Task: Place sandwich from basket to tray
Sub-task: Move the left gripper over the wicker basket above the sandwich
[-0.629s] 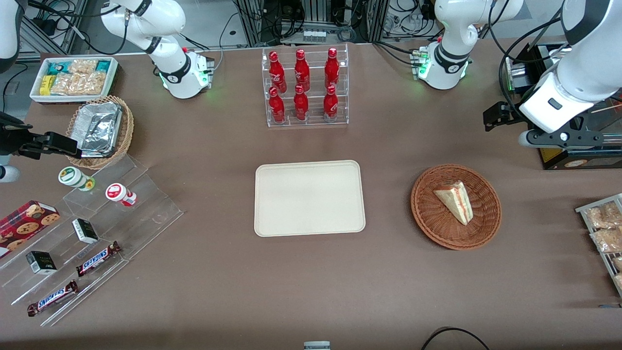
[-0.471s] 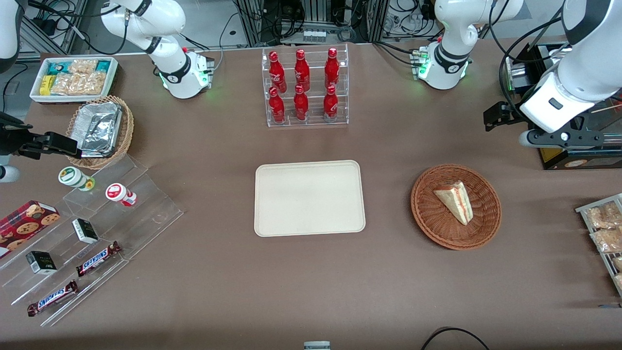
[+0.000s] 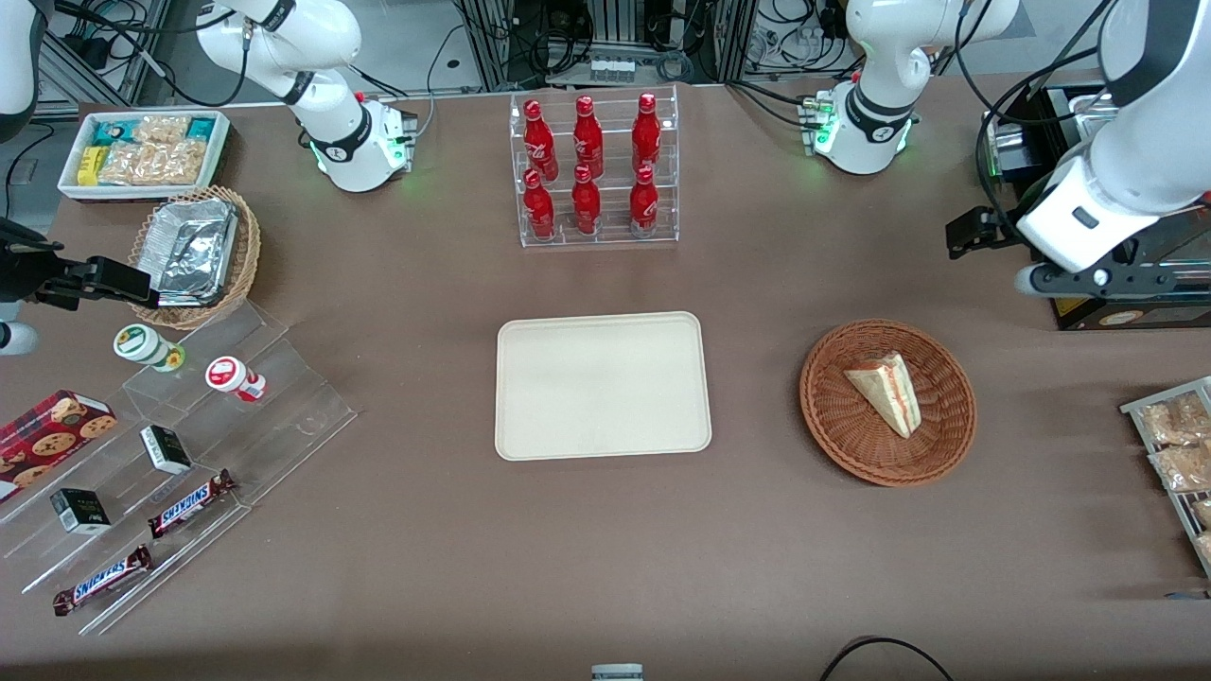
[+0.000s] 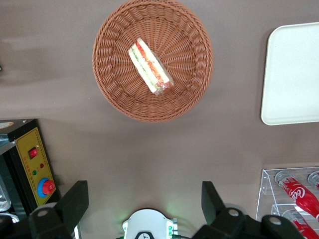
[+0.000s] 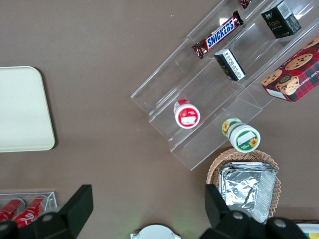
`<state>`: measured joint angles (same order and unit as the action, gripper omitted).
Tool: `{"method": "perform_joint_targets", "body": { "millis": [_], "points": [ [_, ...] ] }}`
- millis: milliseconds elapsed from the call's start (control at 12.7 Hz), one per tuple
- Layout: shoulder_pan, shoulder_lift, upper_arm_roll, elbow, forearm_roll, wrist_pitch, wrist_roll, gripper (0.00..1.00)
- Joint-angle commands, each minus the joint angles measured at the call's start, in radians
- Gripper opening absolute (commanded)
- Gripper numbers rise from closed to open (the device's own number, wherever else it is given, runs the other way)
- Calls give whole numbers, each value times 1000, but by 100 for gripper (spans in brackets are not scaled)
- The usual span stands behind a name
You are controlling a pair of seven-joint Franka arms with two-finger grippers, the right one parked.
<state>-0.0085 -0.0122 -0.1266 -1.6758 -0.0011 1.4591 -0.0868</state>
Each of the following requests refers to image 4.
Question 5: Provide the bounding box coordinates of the cream plastic tray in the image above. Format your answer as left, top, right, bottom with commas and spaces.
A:
260, 21, 319, 126

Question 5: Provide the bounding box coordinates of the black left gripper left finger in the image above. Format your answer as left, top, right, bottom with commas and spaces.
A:
28, 180, 89, 239

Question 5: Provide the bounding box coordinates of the black food warmer cabinet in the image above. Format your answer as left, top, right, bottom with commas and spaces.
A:
0, 119, 61, 217

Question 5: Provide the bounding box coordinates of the clear acrylic bottle rack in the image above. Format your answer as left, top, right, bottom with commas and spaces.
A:
255, 166, 319, 239

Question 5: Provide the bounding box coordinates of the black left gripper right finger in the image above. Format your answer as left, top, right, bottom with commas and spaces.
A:
191, 181, 262, 239

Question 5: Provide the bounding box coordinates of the triangle sandwich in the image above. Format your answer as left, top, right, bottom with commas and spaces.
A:
128, 37, 175, 97

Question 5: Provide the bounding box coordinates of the brown round wicker basket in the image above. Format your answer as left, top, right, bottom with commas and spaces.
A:
92, 0, 214, 122

